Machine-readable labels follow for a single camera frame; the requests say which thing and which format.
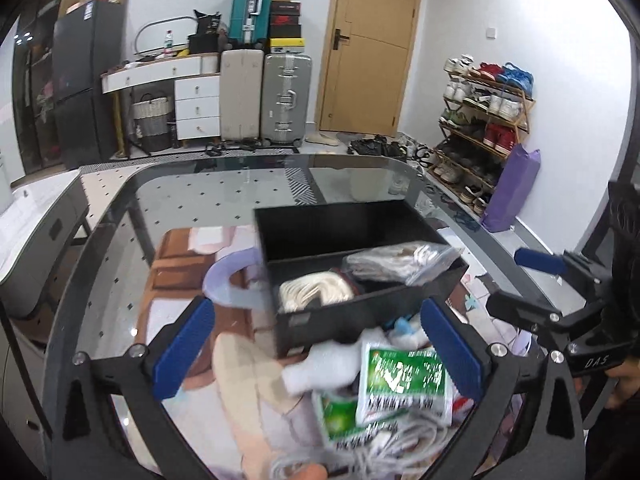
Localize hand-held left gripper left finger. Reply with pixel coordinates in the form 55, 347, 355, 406
47, 296, 221, 480

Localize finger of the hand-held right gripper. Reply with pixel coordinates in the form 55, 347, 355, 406
514, 247, 615, 302
486, 290, 609, 352

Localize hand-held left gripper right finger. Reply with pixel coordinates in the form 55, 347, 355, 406
420, 297, 587, 480

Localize white plush with blue tip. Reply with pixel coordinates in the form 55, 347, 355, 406
385, 314, 427, 347

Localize large green packet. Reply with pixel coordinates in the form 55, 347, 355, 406
356, 342, 454, 427

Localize white cable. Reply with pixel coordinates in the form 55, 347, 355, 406
270, 410, 453, 480

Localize small green packet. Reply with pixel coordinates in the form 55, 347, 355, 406
315, 390, 383, 450

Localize white fluffy plush toy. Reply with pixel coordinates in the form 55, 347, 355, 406
282, 335, 367, 394

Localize black organizer box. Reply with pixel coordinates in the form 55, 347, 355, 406
254, 199, 469, 359

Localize person's right hand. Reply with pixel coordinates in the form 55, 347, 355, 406
602, 359, 640, 411

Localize printed cartoon mat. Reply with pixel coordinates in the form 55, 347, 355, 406
142, 225, 543, 480

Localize purple bag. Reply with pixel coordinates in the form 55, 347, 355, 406
482, 143, 542, 234

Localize pale curved band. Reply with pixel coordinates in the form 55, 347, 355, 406
204, 250, 268, 309

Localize zip bag of white gloves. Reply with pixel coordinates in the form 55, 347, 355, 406
342, 241, 463, 287

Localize wooden shoe rack with shoes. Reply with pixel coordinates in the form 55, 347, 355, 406
431, 54, 536, 217

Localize white sneakers on floor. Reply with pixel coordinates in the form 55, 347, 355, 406
399, 136, 438, 167

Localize white counter cabinet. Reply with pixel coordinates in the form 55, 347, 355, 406
0, 170, 92, 317

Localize black white patterned rug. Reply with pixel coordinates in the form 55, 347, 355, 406
80, 147, 313, 168

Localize pile of black shoes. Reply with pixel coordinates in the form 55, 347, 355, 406
348, 135, 402, 157

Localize grey white laundry basket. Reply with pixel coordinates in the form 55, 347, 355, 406
131, 91, 174, 152

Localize white vanity desk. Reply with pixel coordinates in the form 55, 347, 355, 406
101, 53, 222, 150

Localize beige suitcase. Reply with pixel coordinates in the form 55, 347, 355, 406
220, 49, 266, 142

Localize wooden door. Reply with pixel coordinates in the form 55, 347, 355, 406
318, 0, 425, 136

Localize silver suitcase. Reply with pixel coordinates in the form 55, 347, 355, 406
261, 52, 313, 148

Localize dark grey fridge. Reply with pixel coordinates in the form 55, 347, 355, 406
52, 0, 127, 168

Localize glass display cabinet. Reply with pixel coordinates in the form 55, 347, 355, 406
10, 5, 62, 177

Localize black square box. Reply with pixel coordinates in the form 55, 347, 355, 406
188, 34, 221, 55

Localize black paper bag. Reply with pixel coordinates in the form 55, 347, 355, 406
192, 9, 223, 36

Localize teal suitcase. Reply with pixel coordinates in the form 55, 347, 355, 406
229, 0, 275, 51

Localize white rope bundle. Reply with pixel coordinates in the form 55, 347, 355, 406
278, 269, 361, 313

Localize oval mirror frame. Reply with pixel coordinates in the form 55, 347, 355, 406
134, 16, 199, 57

